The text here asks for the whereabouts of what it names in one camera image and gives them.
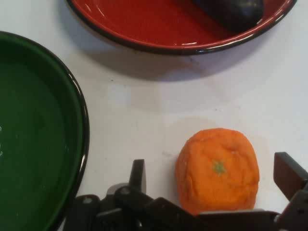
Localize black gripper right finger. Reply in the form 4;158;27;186
273;151;308;231

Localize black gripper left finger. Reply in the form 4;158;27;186
64;158;201;231

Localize dark purple toy eggplant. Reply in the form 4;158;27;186
192;0;265;34

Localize orange toy fruit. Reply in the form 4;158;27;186
175;128;260;216

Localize green enamel plate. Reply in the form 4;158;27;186
0;30;90;231

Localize red enamel plate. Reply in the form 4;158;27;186
66;0;298;55

